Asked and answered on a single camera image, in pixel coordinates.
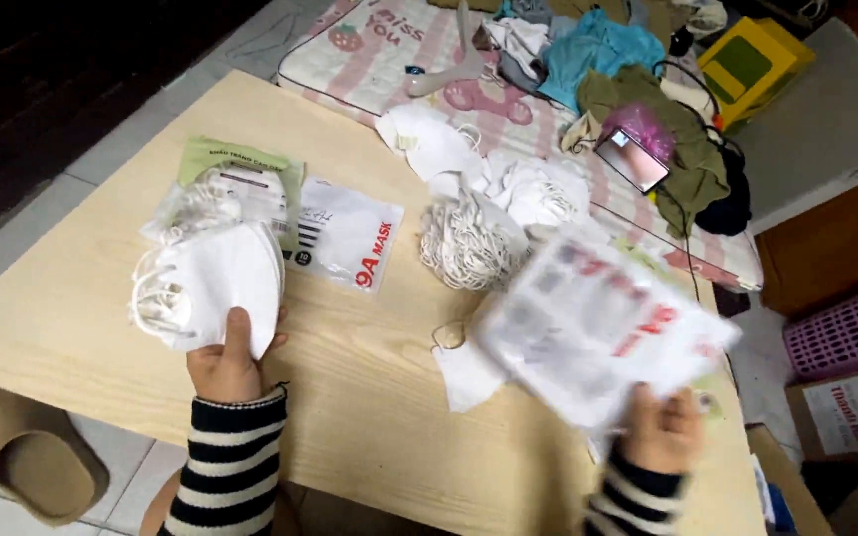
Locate person's right hand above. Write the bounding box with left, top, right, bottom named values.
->
left=620, top=383, right=706, bottom=475

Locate person's left hand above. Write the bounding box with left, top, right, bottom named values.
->
left=186, top=307, right=290, bottom=405

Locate clear plastic mask bag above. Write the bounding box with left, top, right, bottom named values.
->
left=474, top=231, right=744, bottom=434

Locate stack of white face masks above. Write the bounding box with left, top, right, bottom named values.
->
left=130, top=220, right=287, bottom=361

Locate cardboard carton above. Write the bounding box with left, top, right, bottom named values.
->
left=785, top=365, right=858, bottom=463

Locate pink plastic basket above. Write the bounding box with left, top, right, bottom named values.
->
left=782, top=269, right=858, bottom=384

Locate single white face mask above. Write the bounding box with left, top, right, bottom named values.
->
left=432, top=322, right=512, bottom=415

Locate smartphone with pink case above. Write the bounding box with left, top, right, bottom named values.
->
left=594, top=128, right=673, bottom=196

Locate heap of loose white masks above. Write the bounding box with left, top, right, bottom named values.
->
left=375, top=103, right=609, bottom=293

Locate wooden low table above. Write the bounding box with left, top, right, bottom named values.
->
left=0, top=68, right=770, bottom=536

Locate heap of clothes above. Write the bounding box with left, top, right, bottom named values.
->
left=429, top=0, right=755, bottom=239

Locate yellow box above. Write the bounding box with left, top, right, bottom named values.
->
left=697, top=16, right=817, bottom=129

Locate white red-print mask packet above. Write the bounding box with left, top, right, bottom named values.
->
left=283, top=176, right=406, bottom=294

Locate white plastic hanger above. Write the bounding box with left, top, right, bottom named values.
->
left=405, top=0, right=491, bottom=99

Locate pink white quilted mat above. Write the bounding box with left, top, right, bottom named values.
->
left=277, top=0, right=765, bottom=293

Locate green-topped mask packet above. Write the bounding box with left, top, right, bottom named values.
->
left=140, top=135, right=306, bottom=254

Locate tan slipper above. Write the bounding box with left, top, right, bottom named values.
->
left=0, top=386, right=111, bottom=528

